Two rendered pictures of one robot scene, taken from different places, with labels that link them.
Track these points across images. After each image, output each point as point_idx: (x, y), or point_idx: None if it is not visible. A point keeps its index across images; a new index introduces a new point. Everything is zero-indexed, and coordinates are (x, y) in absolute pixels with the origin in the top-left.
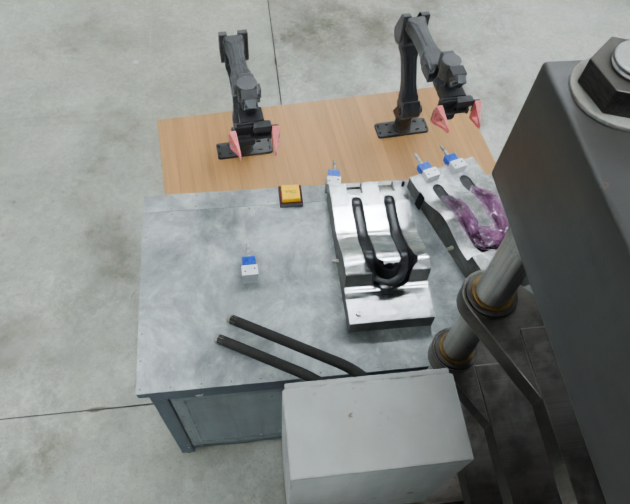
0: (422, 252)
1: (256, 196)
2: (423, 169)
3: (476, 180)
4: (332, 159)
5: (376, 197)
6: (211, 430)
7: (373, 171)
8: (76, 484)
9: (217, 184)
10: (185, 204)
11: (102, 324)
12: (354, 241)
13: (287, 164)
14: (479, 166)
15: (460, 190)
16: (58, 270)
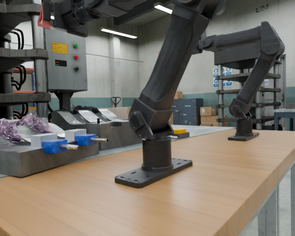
0: (60, 111)
1: (195, 134)
2: (86, 134)
3: (12, 146)
4: (185, 147)
5: (114, 121)
6: None
7: (141, 151)
8: None
9: (221, 132)
10: (217, 129)
11: (248, 233)
12: (109, 117)
13: (207, 140)
14: (7, 150)
15: None
16: None
